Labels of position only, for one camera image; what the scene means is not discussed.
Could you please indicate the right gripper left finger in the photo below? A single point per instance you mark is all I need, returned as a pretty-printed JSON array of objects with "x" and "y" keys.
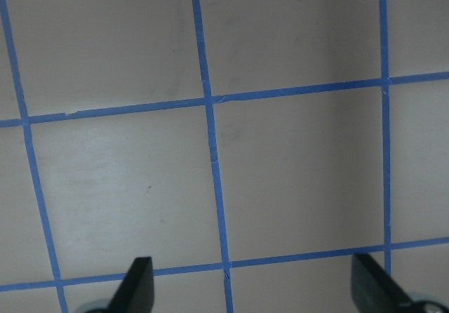
[{"x": 136, "y": 291}]

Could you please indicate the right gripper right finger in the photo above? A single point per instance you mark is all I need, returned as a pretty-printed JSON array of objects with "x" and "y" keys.
[{"x": 373, "y": 290}]

